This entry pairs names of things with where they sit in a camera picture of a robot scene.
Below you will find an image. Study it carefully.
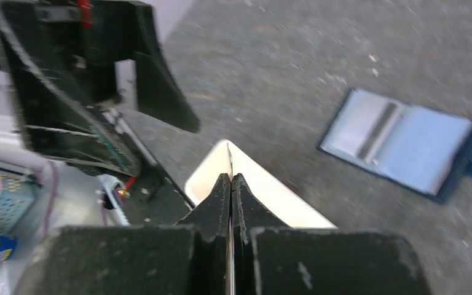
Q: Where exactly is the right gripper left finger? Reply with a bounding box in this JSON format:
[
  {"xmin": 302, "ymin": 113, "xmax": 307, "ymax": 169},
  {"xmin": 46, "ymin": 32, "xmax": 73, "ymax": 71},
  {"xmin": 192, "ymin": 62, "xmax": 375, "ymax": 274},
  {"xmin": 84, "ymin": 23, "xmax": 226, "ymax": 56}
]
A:
[{"xmin": 16, "ymin": 173, "xmax": 231, "ymax": 294}]

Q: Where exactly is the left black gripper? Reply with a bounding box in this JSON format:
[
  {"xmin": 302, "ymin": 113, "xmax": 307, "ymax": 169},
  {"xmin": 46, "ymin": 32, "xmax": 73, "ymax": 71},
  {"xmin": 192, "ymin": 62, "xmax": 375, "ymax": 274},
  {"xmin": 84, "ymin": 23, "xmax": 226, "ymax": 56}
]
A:
[{"xmin": 0, "ymin": 1, "xmax": 147, "ymax": 176}]

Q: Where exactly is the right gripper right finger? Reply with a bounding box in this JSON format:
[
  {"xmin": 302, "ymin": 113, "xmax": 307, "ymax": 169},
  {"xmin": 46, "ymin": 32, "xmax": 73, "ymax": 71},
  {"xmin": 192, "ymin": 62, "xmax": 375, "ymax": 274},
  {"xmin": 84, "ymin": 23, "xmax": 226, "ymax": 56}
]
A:
[{"xmin": 232, "ymin": 174, "xmax": 431, "ymax": 294}]

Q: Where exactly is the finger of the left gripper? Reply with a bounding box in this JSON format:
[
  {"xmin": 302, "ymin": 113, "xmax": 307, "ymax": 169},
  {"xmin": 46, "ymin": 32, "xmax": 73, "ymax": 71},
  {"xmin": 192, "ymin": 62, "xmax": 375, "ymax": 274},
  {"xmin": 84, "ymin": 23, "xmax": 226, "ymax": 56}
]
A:
[{"xmin": 133, "ymin": 1, "xmax": 200, "ymax": 133}]

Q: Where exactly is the white plastic tray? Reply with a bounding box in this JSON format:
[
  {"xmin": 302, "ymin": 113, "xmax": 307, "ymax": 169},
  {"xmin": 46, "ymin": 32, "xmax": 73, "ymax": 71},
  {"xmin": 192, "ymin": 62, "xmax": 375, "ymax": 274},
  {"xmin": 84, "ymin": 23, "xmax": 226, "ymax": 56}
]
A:
[{"xmin": 184, "ymin": 139, "xmax": 335, "ymax": 229}]

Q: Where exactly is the navy blue card holder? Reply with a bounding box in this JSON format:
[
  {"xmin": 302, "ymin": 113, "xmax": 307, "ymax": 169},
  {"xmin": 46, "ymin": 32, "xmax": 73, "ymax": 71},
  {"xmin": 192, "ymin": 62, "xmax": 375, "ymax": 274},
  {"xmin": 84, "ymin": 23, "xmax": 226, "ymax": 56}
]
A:
[{"xmin": 317, "ymin": 88, "xmax": 472, "ymax": 204}]

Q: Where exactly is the colourful box behind table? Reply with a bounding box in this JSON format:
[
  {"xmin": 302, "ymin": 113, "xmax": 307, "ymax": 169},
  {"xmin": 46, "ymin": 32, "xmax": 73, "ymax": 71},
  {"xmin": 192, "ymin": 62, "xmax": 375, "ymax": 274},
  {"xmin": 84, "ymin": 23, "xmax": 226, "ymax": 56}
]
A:
[{"xmin": 0, "ymin": 168, "xmax": 37, "ymax": 261}]

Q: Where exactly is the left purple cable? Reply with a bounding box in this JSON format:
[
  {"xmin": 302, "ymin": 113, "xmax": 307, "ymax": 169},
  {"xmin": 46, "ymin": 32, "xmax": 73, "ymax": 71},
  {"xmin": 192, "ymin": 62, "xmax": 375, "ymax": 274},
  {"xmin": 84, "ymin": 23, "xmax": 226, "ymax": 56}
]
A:
[{"xmin": 36, "ymin": 160, "xmax": 111, "ymax": 241}]

